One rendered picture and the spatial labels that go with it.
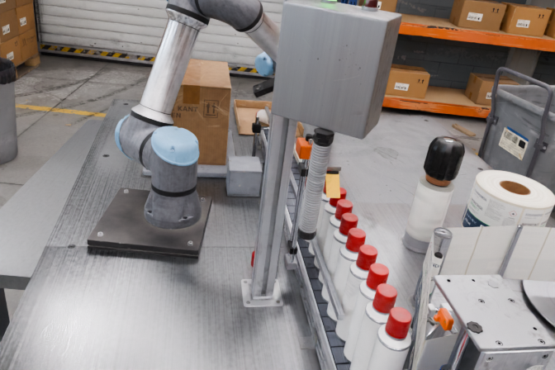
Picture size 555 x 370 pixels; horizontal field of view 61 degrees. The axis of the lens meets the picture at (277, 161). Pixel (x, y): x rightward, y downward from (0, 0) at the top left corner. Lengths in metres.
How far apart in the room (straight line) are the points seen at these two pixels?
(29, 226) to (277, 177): 0.69
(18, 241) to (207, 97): 0.65
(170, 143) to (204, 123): 0.35
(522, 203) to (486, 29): 3.88
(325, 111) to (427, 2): 4.93
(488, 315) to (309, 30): 0.48
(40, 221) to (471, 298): 1.04
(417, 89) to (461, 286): 4.34
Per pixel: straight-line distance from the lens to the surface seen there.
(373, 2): 0.80
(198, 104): 1.49
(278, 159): 0.92
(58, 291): 1.15
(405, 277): 1.18
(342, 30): 0.75
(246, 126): 1.95
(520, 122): 3.33
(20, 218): 1.40
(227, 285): 1.13
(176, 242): 1.21
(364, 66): 0.74
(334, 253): 0.98
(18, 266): 1.24
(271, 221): 0.99
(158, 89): 1.29
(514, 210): 1.34
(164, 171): 1.20
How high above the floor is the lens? 1.58
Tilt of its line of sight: 26 degrees down
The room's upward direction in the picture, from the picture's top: 7 degrees clockwise
